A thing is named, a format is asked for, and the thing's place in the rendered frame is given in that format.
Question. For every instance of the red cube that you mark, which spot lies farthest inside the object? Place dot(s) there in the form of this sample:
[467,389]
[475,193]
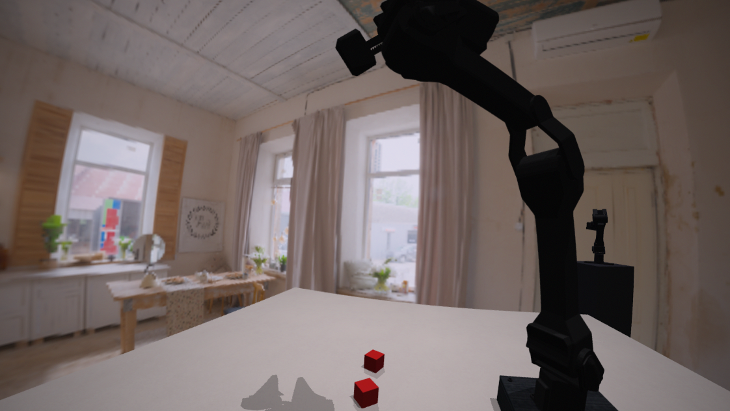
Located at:
[374,361]
[366,392]

